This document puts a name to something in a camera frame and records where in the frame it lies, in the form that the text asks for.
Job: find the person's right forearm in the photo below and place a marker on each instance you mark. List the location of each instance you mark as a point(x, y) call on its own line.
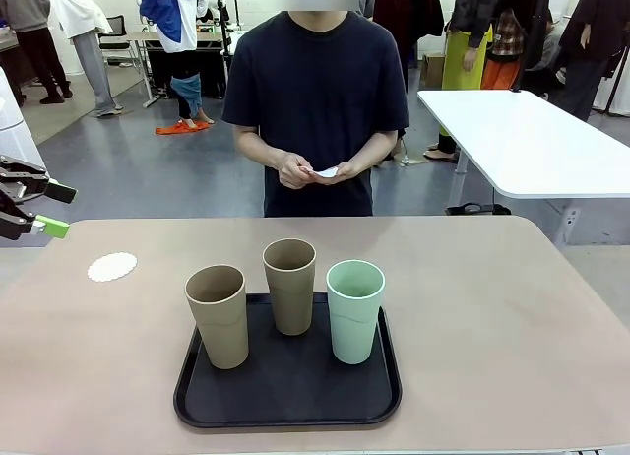
point(256, 147)

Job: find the dark red hanging garment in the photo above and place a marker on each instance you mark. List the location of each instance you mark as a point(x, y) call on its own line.
point(408, 12)

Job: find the wooden background work table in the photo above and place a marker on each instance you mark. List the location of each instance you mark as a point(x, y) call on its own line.
point(211, 39)

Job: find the mannequin with white coat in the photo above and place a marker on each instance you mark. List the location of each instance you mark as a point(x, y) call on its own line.
point(81, 12)

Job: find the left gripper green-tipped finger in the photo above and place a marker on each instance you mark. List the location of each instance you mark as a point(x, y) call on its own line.
point(51, 227)
point(59, 191)

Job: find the white rectangular side table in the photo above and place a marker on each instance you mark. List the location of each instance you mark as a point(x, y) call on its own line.
point(522, 140)

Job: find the person's left hand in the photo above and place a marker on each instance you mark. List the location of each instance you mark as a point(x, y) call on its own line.
point(347, 170)

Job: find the black plastic serving tray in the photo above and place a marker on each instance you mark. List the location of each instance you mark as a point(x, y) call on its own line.
point(290, 391)

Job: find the mannequin with blue white jacket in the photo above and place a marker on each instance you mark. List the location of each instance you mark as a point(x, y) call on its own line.
point(172, 21)

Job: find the black office chair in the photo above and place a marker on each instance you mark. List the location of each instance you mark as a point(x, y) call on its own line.
point(118, 24)

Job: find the mannequin with yellow skirt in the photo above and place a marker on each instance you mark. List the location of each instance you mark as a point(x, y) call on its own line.
point(460, 61)

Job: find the mannequin with orange trousers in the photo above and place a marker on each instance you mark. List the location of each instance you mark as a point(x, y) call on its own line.
point(499, 73)

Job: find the person in grey sweater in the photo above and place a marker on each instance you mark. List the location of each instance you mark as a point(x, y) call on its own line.
point(29, 7)

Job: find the black tripod stand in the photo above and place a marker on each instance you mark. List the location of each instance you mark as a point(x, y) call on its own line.
point(226, 31)

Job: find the person's right hand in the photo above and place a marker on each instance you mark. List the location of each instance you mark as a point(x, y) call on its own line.
point(290, 172)

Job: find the person's left forearm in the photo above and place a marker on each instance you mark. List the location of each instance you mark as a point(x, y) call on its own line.
point(376, 147)

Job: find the person's dark navy t-shirt torso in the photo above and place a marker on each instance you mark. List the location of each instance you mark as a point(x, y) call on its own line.
point(315, 81)

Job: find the light tan tall cup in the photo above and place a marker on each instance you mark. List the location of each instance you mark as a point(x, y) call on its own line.
point(219, 327)

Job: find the brown cardboard box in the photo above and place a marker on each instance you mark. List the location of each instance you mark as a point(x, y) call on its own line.
point(433, 68)

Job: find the dark brown tall cup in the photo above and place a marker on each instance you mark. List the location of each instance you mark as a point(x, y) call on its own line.
point(290, 307)

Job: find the orange cloth on floor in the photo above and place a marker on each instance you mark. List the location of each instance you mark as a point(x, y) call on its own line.
point(182, 129)

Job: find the white scalloped paper coaster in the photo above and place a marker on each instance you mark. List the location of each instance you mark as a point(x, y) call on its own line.
point(112, 268)
point(327, 173)

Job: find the mannequin with black robe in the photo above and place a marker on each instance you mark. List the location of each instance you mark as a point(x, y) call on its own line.
point(590, 21)

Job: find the mint green tall cup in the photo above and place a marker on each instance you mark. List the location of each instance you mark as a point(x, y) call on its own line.
point(352, 337)

